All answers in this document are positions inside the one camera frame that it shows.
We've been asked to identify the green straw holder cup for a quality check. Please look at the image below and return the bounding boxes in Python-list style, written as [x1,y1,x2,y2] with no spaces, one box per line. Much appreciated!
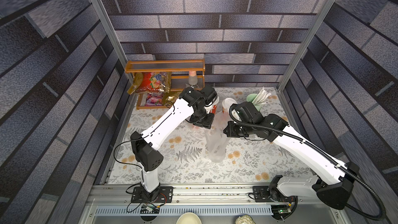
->
[246,93,262,111]

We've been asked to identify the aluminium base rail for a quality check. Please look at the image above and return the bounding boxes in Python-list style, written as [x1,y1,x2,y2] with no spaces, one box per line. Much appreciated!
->
[86,183,340,217]

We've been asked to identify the red snack bag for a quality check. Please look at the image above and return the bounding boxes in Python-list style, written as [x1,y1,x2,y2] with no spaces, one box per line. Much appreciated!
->
[127,72,172,94]

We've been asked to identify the white bowl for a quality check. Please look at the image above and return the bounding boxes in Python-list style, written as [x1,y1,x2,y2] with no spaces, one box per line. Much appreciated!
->
[176,213,202,224]

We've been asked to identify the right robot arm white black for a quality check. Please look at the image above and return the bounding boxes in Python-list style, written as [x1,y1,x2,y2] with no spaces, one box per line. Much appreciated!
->
[223,102,358,209]

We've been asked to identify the orange two-tier shelf rack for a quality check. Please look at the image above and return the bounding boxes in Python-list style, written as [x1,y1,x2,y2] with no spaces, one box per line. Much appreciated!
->
[124,60,205,110]

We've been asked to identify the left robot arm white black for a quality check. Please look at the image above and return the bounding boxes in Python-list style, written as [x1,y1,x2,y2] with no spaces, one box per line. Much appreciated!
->
[130,85,217,202]

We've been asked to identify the red cup white lid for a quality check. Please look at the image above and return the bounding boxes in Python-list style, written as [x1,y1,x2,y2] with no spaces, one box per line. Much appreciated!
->
[222,97,237,113]
[210,97,219,114]

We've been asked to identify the small pink white bottle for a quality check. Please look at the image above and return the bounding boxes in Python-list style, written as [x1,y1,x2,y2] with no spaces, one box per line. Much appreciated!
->
[188,71,198,86]

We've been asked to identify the patterned round object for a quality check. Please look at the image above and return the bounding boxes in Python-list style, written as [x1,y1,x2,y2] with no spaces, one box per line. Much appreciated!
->
[234,215,256,224]

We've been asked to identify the colourful candy bag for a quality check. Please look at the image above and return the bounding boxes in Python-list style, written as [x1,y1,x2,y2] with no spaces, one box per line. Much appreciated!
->
[145,92,163,106]

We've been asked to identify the white wrapped straws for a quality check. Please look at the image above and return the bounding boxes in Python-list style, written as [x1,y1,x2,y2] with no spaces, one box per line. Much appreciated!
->
[252,87,272,105]

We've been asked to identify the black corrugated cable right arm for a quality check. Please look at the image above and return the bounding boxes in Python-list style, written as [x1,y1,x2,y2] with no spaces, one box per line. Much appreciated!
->
[229,104,387,222]

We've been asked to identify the gold snack bag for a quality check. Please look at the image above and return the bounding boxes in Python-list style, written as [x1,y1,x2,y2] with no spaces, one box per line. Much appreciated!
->
[163,91,181,106]

